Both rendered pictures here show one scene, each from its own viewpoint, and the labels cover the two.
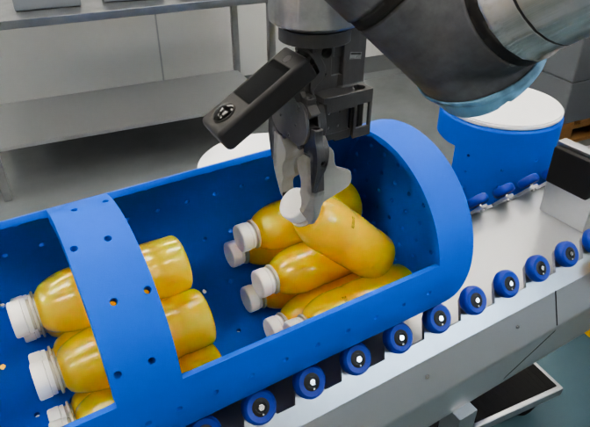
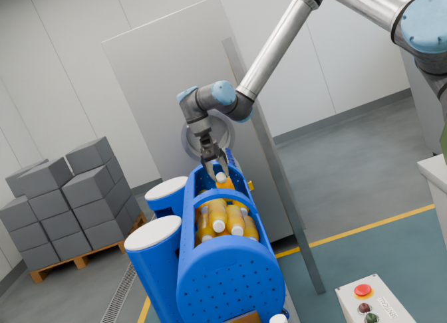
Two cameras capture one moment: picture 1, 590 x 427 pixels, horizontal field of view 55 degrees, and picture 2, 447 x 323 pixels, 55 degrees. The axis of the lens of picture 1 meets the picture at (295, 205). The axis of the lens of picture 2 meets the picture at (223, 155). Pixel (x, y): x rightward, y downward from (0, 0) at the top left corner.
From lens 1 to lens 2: 1.40 m
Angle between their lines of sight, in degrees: 55
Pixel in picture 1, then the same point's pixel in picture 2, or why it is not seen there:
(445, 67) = (245, 109)
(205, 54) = not seen: outside the picture
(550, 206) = not seen: hidden behind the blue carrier
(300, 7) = (207, 123)
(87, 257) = (222, 192)
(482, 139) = (178, 195)
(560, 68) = (104, 217)
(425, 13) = (240, 102)
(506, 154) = not seen: hidden behind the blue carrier
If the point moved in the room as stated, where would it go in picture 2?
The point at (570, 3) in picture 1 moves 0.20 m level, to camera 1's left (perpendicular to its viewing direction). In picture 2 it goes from (259, 88) to (237, 104)
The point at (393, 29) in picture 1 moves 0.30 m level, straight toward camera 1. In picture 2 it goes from (238, 107) to (306, 89)
